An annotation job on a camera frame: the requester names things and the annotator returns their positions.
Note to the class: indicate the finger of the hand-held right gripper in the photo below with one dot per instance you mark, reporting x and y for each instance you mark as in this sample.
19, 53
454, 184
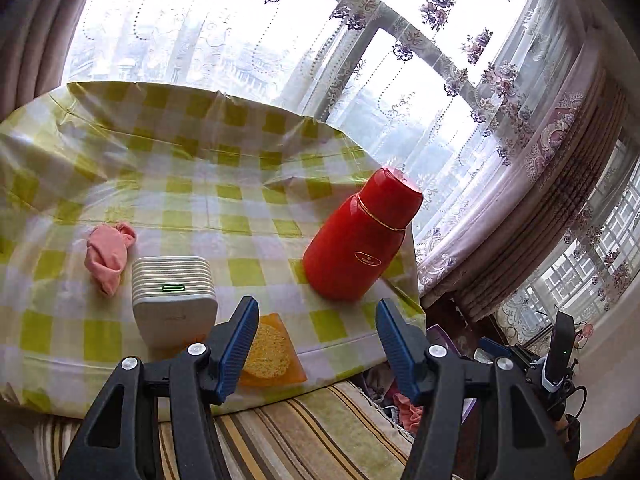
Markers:
487, 346

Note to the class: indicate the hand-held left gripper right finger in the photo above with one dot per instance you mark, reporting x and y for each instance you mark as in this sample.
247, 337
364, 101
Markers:
397, 355

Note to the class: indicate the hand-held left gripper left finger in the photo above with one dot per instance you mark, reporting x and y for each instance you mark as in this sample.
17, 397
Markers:
240, 345

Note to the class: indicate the orange mesh bag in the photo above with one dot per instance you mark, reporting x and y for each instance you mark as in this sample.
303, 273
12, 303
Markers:
270, 355

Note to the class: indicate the magenta sock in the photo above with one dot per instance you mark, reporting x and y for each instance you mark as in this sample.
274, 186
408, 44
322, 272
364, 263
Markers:
407, 410

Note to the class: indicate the white ribbed electric device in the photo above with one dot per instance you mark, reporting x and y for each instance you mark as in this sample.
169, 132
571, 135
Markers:
170, 315

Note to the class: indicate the white lace curtain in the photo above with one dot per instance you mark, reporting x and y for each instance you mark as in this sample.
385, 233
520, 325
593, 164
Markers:
250, 35
600, 260

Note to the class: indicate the striped towel cushion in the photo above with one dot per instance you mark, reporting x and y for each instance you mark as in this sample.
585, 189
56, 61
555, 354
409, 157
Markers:
300, 425

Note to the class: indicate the red thermos flask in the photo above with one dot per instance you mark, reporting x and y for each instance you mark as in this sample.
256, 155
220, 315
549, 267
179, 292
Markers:
350, 250

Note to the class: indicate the pink sock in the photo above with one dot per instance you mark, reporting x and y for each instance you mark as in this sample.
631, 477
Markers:
107, 260

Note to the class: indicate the pink pleated curtain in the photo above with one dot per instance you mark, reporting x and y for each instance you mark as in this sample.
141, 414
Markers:
550, 170

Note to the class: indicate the beige heavy curtain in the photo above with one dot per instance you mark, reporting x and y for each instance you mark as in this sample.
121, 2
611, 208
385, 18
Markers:
30, 35

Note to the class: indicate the grey window frame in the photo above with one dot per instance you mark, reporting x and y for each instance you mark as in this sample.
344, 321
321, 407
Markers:
380, 11

